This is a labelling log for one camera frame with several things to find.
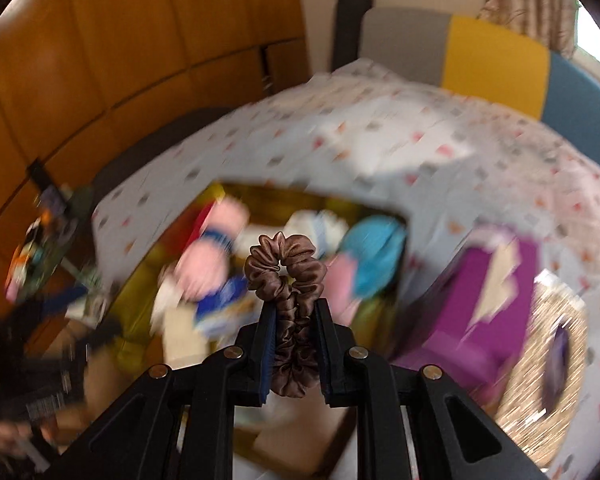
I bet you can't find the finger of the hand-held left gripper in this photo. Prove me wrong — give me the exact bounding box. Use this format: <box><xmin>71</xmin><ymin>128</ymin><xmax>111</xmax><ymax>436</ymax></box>
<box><xmin>34</xmin><ymin>282</ymin><xmax>91</xmax><ymax>315</ymax></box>

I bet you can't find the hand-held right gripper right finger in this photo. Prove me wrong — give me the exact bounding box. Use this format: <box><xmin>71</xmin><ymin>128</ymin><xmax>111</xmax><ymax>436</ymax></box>
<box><xmin>316</xmin><ymin>299</ymin><xmax>536</xmax><ymax>480</ymax></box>

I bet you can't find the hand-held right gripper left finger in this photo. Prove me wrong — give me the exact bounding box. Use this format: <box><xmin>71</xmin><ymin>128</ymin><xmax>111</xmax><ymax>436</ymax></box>
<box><xmin>60</xmin><ymin>300</ymin><xmax>276</xmax><ymax>480</ymax></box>

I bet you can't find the blue tissue pack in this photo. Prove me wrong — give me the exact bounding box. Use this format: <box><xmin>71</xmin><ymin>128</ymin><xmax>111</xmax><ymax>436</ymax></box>
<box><xmin>195</xmin><ymin>275</ymin><xmax>261</xmax><ymax>337</ymax></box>

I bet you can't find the gold metal box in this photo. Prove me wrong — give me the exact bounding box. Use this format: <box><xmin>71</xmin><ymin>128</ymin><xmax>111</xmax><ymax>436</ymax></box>
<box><xmin>101</xmin><ymin>180</ymin><xmax>411</xmax><ymax>463</ymax></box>

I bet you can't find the white oblong sponge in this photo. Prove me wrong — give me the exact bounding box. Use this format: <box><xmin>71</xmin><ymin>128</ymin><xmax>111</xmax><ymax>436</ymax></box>
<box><xmin>161</xmin><ymin>305</ymin><xmax>204</xmax><ymax>362</ymax></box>

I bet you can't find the brown satin scrunchie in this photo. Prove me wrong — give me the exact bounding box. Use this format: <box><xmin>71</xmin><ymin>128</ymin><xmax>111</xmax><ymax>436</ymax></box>
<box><xmin>244</xmin><ymin>231</ymin><xmax>329</xmax><ymax>399</ymax></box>

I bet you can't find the pink plush toy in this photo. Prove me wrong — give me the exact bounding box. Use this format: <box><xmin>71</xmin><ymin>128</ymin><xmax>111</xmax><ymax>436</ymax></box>
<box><xmin>172</xmin><ymin>197</ymin><xmax>251</xmax><ymax>302</ymax></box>

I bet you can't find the blue plush toy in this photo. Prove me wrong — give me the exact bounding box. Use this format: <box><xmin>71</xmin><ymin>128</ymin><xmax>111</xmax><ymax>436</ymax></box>
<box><xmin>327</xmin><ymin>216</ymin><xmax>407</xmax><ymax>312</ymax></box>

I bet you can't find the dark cluttered shelf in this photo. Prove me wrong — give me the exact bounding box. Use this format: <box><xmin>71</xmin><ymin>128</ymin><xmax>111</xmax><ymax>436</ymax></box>
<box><xmin>4</xmin><ymin>184</ymin><xmax>102</xmax><ymax>307</ymax></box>

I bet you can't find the purple carton box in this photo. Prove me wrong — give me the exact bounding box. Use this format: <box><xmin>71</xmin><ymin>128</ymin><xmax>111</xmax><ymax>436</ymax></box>
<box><xmin>395</xmin><ymin>237</ymin><xmax>539</xmax><ymax>396</ymax></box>

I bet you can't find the ornate gold tissue box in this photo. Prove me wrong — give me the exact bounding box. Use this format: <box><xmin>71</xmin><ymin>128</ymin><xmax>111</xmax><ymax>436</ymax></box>
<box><xmin>495</xmin><ymin>270</ymin><xmax>589</xmax><ymax>467</ymax></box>

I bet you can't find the wooden wardrobe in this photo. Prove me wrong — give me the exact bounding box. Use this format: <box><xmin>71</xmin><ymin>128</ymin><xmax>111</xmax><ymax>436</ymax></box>
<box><xmin>0</xmin><ymin>0</ymin><xmax>314</xmax><ymax>242</ymax></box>

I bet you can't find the grey yellow blue headboard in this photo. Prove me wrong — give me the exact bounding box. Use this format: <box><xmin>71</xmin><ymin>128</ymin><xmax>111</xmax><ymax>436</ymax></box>
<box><xmin>362</xmin><ymin>7</ymin><xmax>600</xmax><ymax>182</ymax></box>

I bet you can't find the beige patterned curtain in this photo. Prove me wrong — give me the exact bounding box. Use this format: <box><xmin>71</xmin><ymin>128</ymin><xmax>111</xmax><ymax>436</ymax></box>
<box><xmin>480</xmin><ymin>0</ymin><xmax>581</xmax><ymax>59</ymax></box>

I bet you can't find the dark bed post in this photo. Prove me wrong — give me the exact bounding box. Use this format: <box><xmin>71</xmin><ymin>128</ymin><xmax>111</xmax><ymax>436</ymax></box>
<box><xmin>332</xmin><ymin>0</ymin><xmax>372</xmax><ymax>74</ymax></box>

